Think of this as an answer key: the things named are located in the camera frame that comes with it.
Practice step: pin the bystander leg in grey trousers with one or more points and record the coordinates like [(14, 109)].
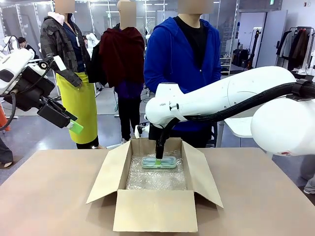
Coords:
[(308, 177)]

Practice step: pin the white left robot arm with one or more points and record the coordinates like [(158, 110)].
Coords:
[(14, 64)]

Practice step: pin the seated person in black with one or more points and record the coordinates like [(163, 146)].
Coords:
[(25, 46)]

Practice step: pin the white side table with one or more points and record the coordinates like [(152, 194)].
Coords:
[(238, 127)]

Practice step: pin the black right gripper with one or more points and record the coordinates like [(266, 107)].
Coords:
[(152, 132)]

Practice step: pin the clothes rack with coats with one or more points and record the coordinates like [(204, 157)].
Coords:
[(295, 46)]

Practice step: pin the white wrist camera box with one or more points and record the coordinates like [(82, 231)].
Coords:
[(59, 63), (137, 130)]

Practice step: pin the black luggage pile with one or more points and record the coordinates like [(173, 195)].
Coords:
[(240, 57)]

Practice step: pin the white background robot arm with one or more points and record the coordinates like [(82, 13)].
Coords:
[(9, 43), (91, 40)]

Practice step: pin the bubble wrap sheet lining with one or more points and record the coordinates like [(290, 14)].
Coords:
[(157, 178)]

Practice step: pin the person in blue hoodie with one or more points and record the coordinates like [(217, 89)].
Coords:
[(172, 49)]

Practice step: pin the wooden shoe rack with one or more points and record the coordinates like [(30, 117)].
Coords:
[(226, 66)]

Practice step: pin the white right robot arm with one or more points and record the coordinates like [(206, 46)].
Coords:
[(221, 96)]

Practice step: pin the mannequin in maroon shawl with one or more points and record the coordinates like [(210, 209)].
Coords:
[(123, 54)]

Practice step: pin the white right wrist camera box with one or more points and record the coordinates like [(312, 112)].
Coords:
[(137, 130)]

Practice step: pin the person in yellow skirt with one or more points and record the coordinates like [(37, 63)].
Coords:
[(56, 49)]

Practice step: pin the yellow skirt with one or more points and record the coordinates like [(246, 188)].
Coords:
[(78, 105)]

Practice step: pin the mint green glasses case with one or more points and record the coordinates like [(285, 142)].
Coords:
[(169, 164)]

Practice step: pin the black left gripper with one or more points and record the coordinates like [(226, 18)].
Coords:
[(34, 86)]

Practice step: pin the black tripod stand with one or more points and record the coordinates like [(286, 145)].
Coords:
[(253, 51)]

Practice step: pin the orange cone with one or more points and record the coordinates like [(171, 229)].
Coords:
[(3, 118)]

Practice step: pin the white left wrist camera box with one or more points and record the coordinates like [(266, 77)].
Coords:
[(59, 63)]

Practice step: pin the large cardboard box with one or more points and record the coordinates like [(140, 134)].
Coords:
[(155, 211)]

